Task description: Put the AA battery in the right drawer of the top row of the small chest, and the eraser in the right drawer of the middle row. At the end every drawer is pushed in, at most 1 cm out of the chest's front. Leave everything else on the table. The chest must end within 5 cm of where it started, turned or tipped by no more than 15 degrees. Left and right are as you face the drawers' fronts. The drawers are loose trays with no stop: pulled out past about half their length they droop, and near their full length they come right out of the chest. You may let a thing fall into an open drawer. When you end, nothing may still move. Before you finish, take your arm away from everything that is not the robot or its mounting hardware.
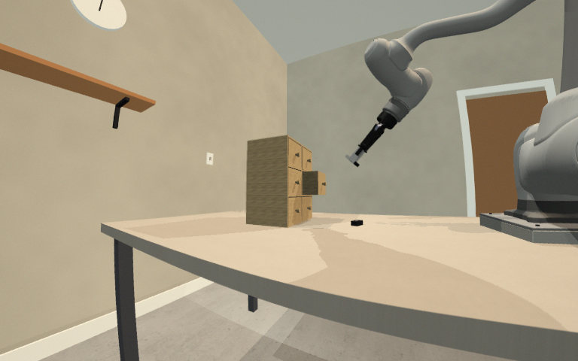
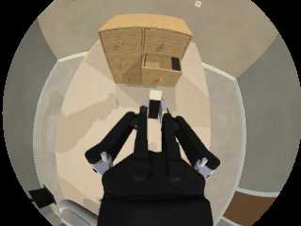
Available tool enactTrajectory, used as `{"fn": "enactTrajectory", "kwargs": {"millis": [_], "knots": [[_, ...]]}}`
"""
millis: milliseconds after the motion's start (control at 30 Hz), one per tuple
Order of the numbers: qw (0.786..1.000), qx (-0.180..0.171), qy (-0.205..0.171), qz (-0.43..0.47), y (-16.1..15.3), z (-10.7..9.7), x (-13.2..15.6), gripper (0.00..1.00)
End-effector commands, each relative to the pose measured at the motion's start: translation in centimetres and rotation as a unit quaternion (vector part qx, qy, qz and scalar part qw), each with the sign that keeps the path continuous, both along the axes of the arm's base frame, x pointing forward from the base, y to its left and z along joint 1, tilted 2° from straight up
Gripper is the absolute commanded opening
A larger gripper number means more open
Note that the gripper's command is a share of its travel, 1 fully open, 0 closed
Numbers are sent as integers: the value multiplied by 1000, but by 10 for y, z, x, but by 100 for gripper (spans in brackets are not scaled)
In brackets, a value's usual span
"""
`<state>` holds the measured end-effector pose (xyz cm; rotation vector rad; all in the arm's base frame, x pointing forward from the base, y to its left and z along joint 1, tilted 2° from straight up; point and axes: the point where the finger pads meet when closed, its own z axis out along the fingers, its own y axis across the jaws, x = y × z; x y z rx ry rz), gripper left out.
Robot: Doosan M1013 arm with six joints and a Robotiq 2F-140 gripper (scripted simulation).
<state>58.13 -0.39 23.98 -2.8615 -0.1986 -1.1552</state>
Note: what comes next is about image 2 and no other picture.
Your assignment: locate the small wooden chest of drawers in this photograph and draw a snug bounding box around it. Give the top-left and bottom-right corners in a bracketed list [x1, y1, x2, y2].
[98, 13, 193, 84]

